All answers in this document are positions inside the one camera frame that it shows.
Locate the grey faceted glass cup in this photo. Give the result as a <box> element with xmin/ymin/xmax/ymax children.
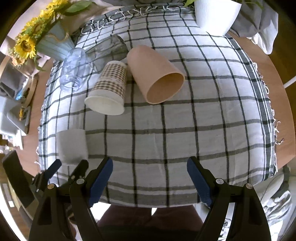
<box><xmin>86</xmin><ymin>35</ymin><xmax>128</xmax><ymax>73</ymax></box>

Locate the white paper cup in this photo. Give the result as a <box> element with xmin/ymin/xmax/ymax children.
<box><xmin>56</xmin><ymin>129</ymin><xmax>88</xmax><ymax>166</ymax></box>

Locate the black white checked tablecloth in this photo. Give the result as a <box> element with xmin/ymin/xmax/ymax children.
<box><xmin>38</xmin><ymin>4</ymin><xmax>278</xmax><ymax>207</ymax></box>

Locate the clear blue plastic cup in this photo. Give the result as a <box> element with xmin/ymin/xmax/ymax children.
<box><xmin>60</xmin><ymin>48</ymin><xmax>89</xmax><ymax>93</ymax></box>

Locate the green potted plant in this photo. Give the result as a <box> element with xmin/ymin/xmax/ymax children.
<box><xmin>184</xmin><ymin>0</ymin><xmax>196</xmax><ymax>7</ymax></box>

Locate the light blue ribbed vase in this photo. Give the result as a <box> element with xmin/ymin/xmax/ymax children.
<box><xmin>36</xmin><ymin>21</ymin><xmax>75</xmax><ymax>61</ymax></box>

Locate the grey blanket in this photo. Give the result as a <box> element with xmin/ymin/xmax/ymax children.
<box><xmin>230</xmin><ymin>1</ymin><xmax>278</xmax><ymax>55</ymax></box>

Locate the pink plastic cup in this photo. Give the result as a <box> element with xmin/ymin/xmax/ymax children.
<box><xmin>127</xmin><ymin>45</ymin><xmax>185</xmax><ymax>104</ymax></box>

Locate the white plant pot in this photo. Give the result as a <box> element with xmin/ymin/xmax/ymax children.
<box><xmin>194</xmin><ymin>0</ymin><xmax>242</xmax><ymax>36</ymax></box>

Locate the sunflower bouquet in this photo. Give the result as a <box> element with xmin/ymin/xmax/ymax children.
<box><xmin>9</xmin><ymin>1</ymin><xmax>92</xmax><ymax>67</ymax></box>

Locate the brown checked paper cup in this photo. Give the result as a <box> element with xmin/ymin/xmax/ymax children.
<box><xmin>84</xmin><ymin>61</ymin><xmax>127</xmax><ymax>115</ymax></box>

